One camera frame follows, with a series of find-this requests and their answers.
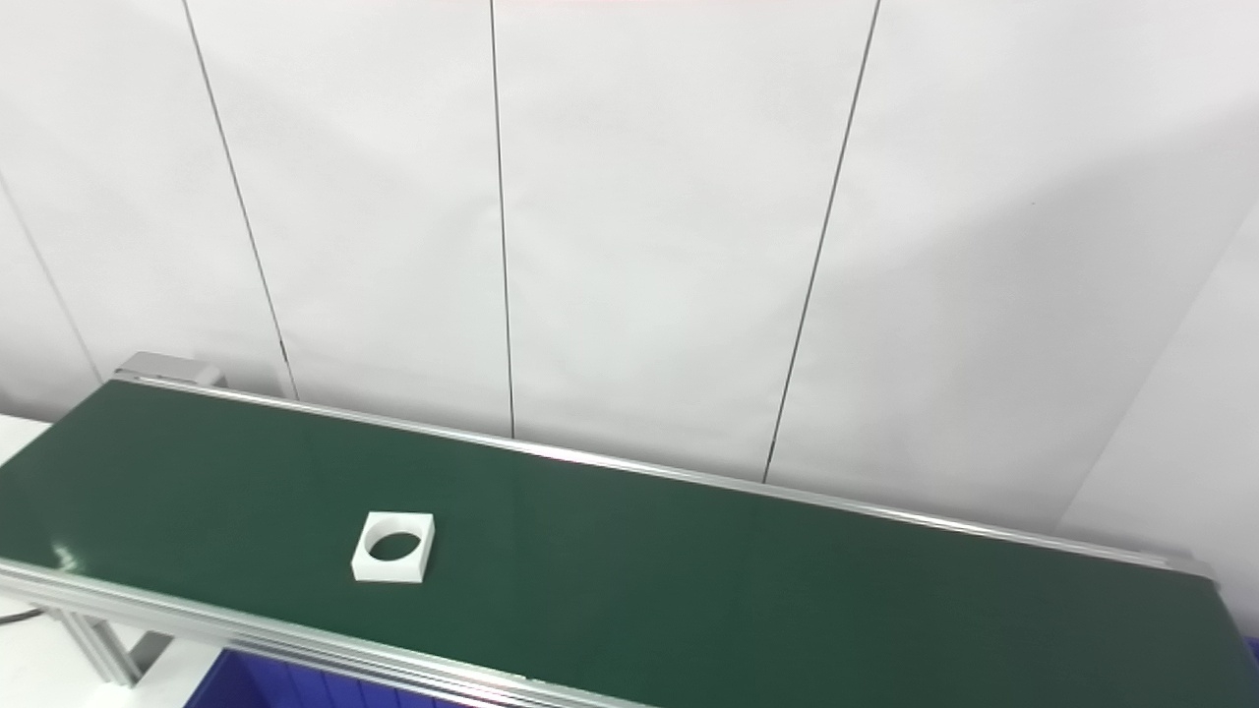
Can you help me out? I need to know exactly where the grey conveyor motor housing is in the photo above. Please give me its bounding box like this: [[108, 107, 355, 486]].
[[115, 352, 225, 386]]

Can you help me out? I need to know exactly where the aluminium conveyor support leg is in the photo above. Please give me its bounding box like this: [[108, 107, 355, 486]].
[[44, 608, 173, 687]]

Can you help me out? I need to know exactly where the white square part with hole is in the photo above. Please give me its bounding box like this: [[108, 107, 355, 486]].
[[351, 511, 436, 585]]

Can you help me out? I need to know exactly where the green conveyor belt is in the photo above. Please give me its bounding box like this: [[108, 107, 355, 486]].
[[0, 382, 1259, 708], [0, 369, 1221, 708]]

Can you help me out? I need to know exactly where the blue plastic bin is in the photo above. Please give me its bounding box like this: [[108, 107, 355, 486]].
[[182, 649, 463, 708]]

